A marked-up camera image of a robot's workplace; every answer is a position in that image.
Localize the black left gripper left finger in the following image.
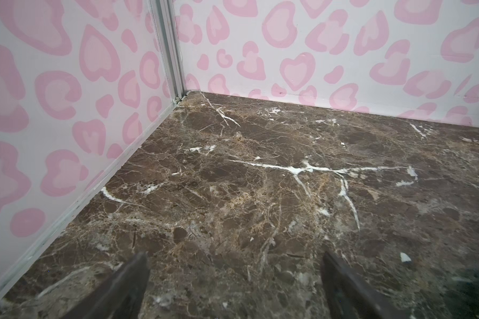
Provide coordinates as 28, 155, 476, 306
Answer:
63, 253, 150, 319

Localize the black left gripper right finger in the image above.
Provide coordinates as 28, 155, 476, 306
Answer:
320, 251, 407, 318

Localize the aluminium corner frame post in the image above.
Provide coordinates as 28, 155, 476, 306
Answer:
146, 0, 188, 104

